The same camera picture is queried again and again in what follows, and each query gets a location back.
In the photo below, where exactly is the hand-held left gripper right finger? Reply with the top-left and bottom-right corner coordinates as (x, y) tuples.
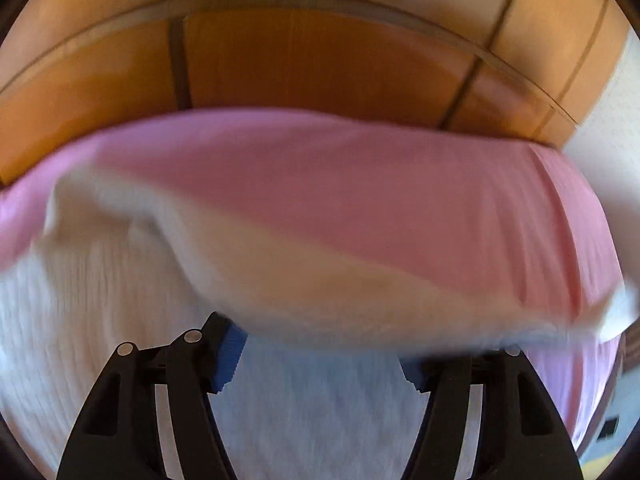
(399, 344), (585, 480)

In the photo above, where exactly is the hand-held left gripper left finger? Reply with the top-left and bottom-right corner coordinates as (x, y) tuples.
(56, 311), (247, 480)

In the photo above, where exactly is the white knitted sweater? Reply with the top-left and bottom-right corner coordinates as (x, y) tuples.
(0, 169), (637, 480)

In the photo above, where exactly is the pink bedsheet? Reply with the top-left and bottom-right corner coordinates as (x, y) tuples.
(0, 108), (632, 453)

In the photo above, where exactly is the small black object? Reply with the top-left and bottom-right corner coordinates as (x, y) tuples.
(598, 415), (622, 442)

